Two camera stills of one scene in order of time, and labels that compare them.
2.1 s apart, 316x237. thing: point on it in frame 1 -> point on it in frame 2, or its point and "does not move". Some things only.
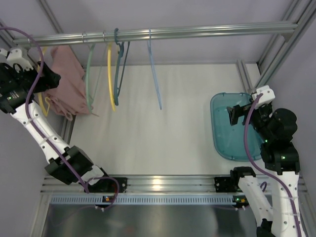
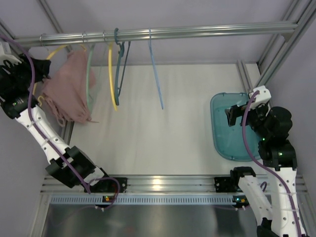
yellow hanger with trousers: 39,95 -> 83,47
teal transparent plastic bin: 229,139 does not move
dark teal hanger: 120,48 does not move
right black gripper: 243,112 does not move
